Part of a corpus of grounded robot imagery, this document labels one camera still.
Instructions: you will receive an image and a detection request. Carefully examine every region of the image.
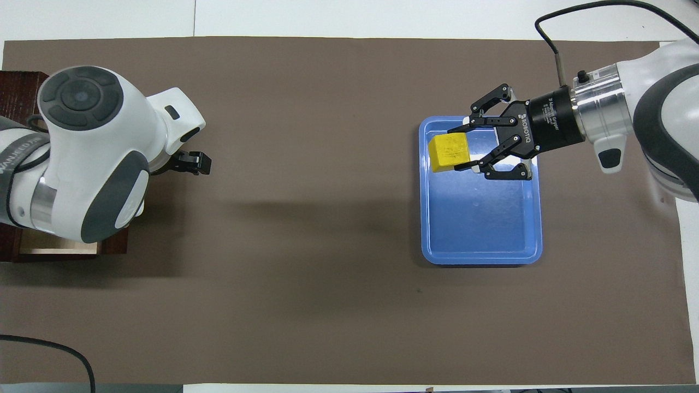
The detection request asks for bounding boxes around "dark wooden cabinet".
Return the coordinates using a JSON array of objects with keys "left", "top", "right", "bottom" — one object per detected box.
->
[{"left": 0, "top": 70, "right": 51, "bottom": 264}]

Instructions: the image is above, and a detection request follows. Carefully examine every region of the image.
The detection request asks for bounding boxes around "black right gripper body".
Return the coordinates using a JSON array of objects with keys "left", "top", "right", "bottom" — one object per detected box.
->
[{"left": 494, "top": 87, "right": 585, "bottom": 159}]

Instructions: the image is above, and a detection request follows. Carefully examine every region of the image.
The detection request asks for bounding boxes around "blue plastic tray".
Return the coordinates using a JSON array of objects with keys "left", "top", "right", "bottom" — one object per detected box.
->
[{"left": 418, "top": 115, "right": 544, "bottom": 266}]

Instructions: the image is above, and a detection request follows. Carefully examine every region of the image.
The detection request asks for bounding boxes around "yellow block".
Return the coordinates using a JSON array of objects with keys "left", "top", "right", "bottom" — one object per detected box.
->
[{"left": 428, "top": 133, "right": 472, "bottom": 174}]

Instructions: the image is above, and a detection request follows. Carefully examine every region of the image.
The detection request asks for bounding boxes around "brown table mat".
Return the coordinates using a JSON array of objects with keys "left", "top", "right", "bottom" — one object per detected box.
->
[{"left": 0, "top": 36, "right": 697, "bottom": 386}]

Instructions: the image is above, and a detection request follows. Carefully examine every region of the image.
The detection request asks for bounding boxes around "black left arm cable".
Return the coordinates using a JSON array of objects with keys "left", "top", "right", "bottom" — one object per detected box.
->
[{"left": 0, "top": 334, "right": 97, "bottom": 393}]

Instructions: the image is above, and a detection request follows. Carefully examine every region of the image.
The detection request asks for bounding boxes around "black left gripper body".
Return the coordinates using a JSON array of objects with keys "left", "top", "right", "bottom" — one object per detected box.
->
[{"left": 157, "top": 154, "right": 186, "bottom": 176}]

